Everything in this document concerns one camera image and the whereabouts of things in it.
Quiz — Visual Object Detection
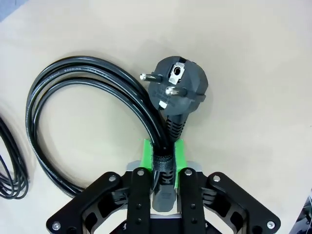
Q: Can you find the thin black coiled cable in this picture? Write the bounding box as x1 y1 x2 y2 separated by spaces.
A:
0 117 30 201

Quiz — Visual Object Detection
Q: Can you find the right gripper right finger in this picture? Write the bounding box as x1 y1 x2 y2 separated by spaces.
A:
174 140 281 234

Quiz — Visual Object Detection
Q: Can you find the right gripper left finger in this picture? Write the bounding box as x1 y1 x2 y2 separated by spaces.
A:
46 138 154 234

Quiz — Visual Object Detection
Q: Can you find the black power cable black strap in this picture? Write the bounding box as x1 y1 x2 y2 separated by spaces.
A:
25 55 209 215

